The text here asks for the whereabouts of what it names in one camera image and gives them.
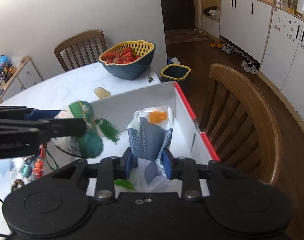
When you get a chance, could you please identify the teal egg shaped case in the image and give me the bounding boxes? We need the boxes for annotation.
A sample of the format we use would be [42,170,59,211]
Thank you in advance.
[20,163,32,178]

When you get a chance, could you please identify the red orange toy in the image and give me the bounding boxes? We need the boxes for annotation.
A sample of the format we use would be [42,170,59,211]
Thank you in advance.
[31,146,45,179]

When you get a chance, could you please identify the brown braided rope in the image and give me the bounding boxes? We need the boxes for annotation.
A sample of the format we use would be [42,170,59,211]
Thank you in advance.
[10,179,25,192]

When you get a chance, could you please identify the green leaf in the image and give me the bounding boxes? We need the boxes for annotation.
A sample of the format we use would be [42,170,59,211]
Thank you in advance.
[114,179,135,191]

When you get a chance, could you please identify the red white cardboard box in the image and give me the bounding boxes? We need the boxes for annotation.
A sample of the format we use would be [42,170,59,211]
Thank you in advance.
[86,81,221,197]

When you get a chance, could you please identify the blue patterned table mat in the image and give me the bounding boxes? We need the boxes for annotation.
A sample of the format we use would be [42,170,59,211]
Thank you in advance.
[0,152,67,201]

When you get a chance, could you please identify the white sideboard cabinet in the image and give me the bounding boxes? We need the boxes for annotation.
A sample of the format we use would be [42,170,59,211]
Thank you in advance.
[0,56,43,104]

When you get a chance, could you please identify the blue globe toy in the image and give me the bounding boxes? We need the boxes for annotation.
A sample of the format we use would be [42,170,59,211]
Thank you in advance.
[0,55,11,72]

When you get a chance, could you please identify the near wooden chair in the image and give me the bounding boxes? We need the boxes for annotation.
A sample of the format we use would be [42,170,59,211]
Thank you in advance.
[199,63,283,185]

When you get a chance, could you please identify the wooden chair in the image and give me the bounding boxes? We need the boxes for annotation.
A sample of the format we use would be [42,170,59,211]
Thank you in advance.
[53,29,107,72]
[199,63,283,185]

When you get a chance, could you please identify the small translucent bottle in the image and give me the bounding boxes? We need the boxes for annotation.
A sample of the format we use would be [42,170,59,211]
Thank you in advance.
[94,87,111,99]

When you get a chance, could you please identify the far wooden chair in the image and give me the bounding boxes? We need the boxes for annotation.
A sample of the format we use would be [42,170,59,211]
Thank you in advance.
[53,29,107,72]

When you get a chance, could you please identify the yellow rimmed trash bin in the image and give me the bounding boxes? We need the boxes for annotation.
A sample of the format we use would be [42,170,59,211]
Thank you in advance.
[160,63,191,82]

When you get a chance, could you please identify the blue yellow strainer basket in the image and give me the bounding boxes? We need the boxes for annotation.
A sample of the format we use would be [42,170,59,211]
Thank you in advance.
[99,40,156,80]

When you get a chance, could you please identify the white wall cabinets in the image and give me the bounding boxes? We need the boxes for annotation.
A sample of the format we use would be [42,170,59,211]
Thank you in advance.
[201,0,304,111]

